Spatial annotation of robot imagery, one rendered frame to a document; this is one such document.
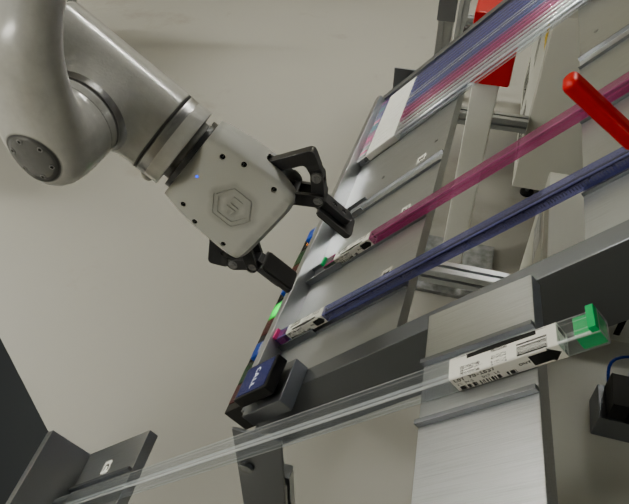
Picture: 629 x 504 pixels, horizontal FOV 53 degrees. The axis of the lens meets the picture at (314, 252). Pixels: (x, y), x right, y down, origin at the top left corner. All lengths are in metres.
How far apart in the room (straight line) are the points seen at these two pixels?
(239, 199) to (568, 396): 0.49
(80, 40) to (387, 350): 0.36
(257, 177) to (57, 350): 1.27
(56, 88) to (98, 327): 1.33
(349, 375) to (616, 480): 0.37
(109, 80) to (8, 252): 1.58
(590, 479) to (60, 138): 0.65
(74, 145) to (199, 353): 1.19
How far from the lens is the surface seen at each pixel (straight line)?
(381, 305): 0.61
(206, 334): 1.71
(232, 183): 0.58
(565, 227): 1.11
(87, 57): 0.58
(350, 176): 0.96
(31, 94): 0.51
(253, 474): 0.68
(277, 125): 2.51
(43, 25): 0.50
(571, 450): 0.82
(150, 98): 0.58
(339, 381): 0.58
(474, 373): 0.34
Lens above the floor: 1.28
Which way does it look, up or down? 42 degrees down
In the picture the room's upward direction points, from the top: straight up
